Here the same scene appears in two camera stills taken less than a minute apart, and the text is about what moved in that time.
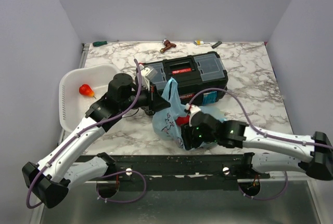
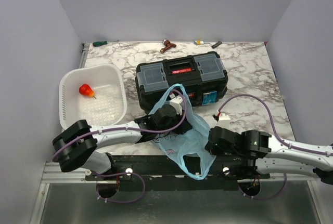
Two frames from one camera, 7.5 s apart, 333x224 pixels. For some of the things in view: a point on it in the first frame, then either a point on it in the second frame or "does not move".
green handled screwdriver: x=96 y=43 does not move
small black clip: x=216 y=44 does not move
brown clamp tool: x=168 y=44 does not move
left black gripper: x=155 y=102 to x=184 y=127
